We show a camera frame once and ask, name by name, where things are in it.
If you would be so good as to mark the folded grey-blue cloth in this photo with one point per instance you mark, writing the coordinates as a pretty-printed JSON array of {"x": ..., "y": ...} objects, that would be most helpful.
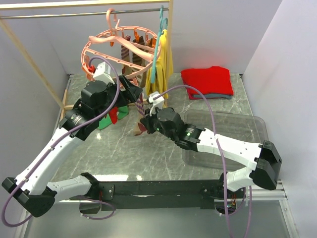
[{"x": 211, "y": 96}]

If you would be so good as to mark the clear plastic storage bin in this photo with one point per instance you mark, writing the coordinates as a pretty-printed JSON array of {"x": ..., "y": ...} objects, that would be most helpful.
[{"x": 241, "y": 127}]

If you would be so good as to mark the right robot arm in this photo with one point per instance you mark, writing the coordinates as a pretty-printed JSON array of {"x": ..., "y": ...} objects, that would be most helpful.
[{"x": 262, "y": 162}]

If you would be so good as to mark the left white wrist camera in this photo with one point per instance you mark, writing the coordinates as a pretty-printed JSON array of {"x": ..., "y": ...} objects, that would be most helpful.
[{"x": 102, "y": 73}]

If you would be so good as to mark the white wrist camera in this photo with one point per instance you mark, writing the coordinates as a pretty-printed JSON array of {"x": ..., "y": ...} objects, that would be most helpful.
[
  {"x": 156, "y": 101},
  {"x": 102, "y": 73}
]

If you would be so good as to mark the yellow cloth on hanger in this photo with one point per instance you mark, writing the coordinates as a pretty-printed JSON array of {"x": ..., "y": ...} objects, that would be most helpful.
[{"x": 164, "y": 68}]

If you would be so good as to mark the beige purple striped sock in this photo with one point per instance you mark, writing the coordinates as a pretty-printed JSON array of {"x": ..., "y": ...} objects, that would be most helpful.
[{"x": 139, "y": 127}]

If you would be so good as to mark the red fleece sock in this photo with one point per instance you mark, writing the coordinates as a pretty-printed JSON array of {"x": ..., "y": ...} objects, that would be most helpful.
[{"x": 113, "y": 115}]

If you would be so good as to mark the pink round sock hanger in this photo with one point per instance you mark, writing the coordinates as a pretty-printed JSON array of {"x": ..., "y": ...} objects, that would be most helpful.
[{"x": 139, "y": 40}]

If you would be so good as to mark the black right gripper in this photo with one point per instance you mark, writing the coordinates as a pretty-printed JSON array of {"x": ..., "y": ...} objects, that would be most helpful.
[{"x": 147, "y": 121}]

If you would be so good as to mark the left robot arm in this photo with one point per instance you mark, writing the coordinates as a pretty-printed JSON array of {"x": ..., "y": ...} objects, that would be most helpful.
[{"x": 33, "y": 188}]

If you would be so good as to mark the black table front rail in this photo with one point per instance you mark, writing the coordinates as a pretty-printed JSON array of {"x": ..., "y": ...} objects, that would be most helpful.
[{"x": 160, "y": 194}]

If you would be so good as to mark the teal clothes hanger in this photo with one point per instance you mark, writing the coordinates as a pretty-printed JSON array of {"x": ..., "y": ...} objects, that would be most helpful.
[{"x": 162, "y": 25}]

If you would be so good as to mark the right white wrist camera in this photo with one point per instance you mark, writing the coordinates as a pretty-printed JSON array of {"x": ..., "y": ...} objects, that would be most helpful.
[{"x": 156, "y": 101}]

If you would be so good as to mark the metal hanging rod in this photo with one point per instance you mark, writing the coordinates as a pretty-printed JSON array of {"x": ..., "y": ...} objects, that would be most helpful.
[{"x": 79, "y": 14}]

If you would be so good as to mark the folded red cloth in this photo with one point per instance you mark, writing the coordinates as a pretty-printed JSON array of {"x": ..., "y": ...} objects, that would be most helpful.
[{"x": 213, "y": 80}]

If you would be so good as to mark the aluminium rail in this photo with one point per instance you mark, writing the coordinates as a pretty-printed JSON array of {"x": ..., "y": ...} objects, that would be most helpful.
[{"x": 260, "y": 194}]

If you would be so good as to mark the green fleece sock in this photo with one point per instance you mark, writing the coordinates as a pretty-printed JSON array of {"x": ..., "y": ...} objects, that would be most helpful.
[{"x": 105, "y": 122}]

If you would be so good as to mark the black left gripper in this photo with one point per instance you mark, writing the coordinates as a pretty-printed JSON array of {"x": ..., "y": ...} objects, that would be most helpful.
[{"x": 130, "y": 94}]

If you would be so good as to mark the wooden clothes rack frame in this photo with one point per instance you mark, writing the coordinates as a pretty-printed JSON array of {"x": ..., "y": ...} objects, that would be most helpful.
[{"x": 45, "y": 50}]

